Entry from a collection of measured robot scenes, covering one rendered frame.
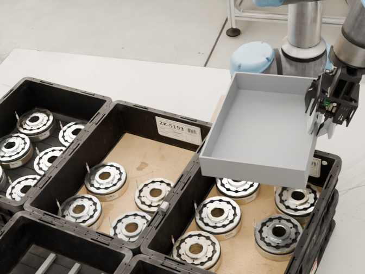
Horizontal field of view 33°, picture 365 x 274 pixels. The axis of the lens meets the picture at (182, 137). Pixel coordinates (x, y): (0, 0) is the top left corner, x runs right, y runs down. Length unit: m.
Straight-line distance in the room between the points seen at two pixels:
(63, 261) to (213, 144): 0.43
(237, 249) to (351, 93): 0.44
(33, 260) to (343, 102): 0.76
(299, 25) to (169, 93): 0.55
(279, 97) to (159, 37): 2.21
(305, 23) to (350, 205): 0.47
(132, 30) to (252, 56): 2.02
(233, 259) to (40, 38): 2.60
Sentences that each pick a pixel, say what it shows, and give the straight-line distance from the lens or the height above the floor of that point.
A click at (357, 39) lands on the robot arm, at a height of 1.33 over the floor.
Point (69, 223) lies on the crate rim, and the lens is 1.34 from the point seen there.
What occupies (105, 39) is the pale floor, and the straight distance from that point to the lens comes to 3.58.
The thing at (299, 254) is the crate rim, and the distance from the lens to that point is 1.22.
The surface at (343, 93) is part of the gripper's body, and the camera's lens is 1.08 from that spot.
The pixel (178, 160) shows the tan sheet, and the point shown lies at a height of 0.83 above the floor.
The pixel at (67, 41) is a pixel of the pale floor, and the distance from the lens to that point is 3.65.
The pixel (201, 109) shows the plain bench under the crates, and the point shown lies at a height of 0.70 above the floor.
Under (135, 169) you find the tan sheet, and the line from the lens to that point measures 1.55.
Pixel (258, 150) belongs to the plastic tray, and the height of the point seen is 1.05.
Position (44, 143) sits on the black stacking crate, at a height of 0.83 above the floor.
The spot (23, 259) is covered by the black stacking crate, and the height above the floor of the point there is 0.83.
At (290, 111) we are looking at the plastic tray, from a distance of 1.32.
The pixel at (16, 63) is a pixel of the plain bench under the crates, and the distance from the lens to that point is 2.27.
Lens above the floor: 1.92
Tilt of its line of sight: 42 degrees down
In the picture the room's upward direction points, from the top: 9 degrees counter-clockwise
